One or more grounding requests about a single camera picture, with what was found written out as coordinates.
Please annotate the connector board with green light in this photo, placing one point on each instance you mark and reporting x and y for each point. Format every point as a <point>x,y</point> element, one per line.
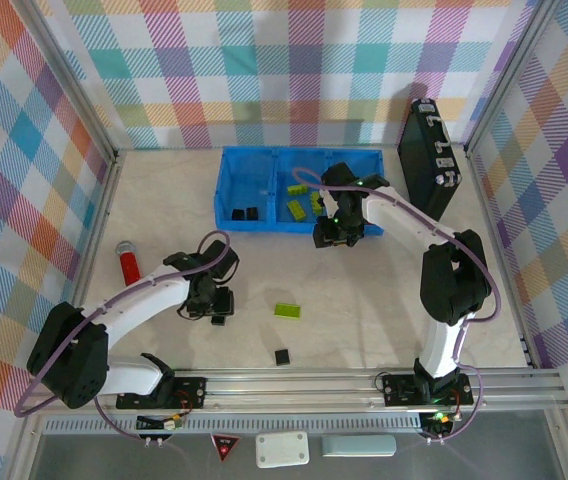
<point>439,419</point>

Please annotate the black briefcase with silver latches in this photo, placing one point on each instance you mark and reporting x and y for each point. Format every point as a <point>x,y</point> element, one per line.
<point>421,165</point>

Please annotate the grey-blue rectangular block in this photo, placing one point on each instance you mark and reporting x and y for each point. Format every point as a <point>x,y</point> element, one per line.
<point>359,445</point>

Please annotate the aluminium frame post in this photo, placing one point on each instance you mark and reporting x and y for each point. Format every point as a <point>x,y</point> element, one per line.
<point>506,75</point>
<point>64,75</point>

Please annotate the white rectangular plate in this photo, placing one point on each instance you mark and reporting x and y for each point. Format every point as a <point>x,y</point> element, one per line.
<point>282,449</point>

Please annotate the aluminium mounting rail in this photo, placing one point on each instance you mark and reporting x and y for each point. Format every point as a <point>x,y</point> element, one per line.
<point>289,387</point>

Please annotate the plaid fabric backdrop panel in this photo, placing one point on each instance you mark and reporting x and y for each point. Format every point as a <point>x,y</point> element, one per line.
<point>14,175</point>
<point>264,60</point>
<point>564,175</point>

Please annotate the aluminium table edge rail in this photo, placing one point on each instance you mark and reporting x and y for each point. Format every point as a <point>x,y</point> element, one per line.
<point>99,215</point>
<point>494,210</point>

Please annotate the blue three-compartment plastic bin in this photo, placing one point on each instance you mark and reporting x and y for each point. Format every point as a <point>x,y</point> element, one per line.
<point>246,175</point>

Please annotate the red emergency button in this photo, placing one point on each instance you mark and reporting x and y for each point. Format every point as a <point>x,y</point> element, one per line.
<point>225,445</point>

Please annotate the lime green flat lego plate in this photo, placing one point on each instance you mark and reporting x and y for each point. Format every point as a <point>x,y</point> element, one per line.
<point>287,311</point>

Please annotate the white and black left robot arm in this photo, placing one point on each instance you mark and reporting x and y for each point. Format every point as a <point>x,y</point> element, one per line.
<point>129,310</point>

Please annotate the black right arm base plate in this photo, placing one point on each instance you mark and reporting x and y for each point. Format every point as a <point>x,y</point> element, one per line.
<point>394,390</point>

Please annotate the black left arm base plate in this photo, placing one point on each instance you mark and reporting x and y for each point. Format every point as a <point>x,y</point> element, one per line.
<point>191,390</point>

